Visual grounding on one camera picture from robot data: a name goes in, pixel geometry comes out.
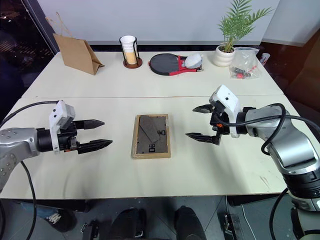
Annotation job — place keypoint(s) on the grey white wrapped object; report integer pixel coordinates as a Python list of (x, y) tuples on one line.
[(193, 61)]

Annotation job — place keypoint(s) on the white ribbed plant pot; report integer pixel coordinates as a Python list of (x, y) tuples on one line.
[(224, 57)]

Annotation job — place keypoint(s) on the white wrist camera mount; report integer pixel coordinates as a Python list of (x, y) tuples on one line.
[(55, 112), (226, 96)]

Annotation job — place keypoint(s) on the wooden picture frame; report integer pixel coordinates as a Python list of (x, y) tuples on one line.
[(151, 136)]

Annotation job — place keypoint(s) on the black shoe with white laces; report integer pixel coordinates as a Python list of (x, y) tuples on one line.
[(63, 220)]

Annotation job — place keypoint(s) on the cup stack in holder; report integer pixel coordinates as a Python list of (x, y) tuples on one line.
[(132, 65)]

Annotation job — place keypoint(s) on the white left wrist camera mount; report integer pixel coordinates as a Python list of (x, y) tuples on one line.
[(55, 112)]

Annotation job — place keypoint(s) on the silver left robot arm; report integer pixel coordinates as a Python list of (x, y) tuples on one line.
[(20, 140)]

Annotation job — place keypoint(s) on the dark rounded shape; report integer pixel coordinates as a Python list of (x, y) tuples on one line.
[(131, 223), (190, 223)]

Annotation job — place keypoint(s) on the brown paper bag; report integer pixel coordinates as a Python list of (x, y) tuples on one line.
[(75, 53)]

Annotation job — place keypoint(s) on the blue jeans leg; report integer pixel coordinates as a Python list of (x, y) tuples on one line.
[(37, 210)]

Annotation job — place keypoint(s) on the green palm plant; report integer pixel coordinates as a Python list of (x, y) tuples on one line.
[(237, 22)]

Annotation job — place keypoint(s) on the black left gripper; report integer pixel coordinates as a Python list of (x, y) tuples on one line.
[(67, 140)]

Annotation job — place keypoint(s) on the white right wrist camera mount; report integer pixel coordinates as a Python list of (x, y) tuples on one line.
[(226, 96)]

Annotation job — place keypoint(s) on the black box with metal clip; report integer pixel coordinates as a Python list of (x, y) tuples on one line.
[(88, 230), (230, 226)]

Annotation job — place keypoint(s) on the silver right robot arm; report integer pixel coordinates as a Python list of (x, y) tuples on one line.
[(287, 142)]

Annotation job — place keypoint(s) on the clear plastic bag of parts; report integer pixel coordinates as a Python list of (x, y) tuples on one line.
[(246, 62)]

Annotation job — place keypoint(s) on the white paper cup stack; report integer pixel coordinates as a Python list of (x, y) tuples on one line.
[(128, 47)]

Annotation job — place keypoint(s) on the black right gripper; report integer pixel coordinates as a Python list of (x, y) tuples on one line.
[(219, 127)]

